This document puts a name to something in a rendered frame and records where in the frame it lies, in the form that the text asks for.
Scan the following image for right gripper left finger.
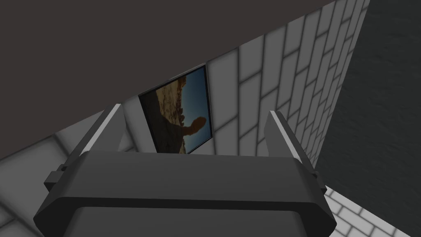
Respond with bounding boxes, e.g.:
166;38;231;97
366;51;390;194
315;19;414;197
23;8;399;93
61;103;125;172

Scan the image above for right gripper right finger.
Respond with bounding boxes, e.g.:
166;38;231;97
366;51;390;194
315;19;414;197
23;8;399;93
264;110;318;179

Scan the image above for framed landscape picture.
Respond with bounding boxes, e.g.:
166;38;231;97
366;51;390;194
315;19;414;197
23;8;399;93
138;64;214;155

